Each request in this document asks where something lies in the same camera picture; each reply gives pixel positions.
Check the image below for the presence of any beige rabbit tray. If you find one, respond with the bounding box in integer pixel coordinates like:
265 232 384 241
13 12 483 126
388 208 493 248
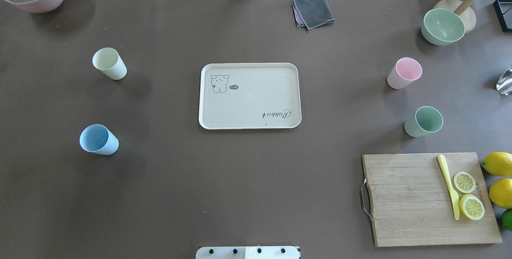
198 63 302 130

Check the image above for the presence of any purple cloth under grey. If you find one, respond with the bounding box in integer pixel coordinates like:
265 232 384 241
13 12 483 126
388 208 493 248
292 5 305 28

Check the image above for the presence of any wooden cup stand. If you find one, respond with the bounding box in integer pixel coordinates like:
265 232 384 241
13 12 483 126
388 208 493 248
433 0 476 34

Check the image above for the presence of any cream cup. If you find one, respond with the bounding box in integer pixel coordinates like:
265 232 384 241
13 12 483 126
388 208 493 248
92 47 127 80

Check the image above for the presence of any pink cup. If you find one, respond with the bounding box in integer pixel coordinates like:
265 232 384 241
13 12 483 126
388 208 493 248
386 57 422 89

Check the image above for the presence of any blue cup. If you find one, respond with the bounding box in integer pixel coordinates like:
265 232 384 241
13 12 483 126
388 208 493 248
79 124 119 155

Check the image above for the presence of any green lime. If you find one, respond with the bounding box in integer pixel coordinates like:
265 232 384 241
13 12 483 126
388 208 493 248
501 209 512 231

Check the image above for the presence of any green bowl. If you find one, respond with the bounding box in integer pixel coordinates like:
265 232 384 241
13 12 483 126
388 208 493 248
421 9 466 46

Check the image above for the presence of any upper lemon half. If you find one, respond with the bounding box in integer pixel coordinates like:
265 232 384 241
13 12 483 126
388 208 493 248
453 171 476 194

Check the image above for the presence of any lower lemon half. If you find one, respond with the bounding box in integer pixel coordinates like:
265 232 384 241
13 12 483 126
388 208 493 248
459 194 485 220

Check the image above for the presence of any yellow plastic knife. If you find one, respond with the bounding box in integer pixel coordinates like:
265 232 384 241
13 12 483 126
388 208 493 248
437 154 460 221

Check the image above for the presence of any green cup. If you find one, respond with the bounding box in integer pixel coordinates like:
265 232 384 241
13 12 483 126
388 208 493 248
404 106 443 137

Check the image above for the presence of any whole lemon near board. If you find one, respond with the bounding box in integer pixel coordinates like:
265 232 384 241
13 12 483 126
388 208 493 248
482 152 512 176

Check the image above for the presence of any black framed mirror tray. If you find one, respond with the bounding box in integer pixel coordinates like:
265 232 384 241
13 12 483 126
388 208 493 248
492 0 512 32

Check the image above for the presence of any grey folded cloth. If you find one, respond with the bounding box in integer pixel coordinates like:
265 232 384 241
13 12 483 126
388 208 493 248
292 0 335 30

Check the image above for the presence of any lemon half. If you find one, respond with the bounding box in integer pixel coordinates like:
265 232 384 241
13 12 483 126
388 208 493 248
453 171 476 194
459 194 485 220

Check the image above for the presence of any metal scoop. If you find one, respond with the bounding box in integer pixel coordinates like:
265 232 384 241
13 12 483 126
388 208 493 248
496 66 512 95

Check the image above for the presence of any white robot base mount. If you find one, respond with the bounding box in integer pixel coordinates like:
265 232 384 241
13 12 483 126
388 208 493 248
195 245 301 259

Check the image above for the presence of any wooden cutting board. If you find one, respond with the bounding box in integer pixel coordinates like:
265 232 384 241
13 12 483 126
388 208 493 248
362 153 502 247

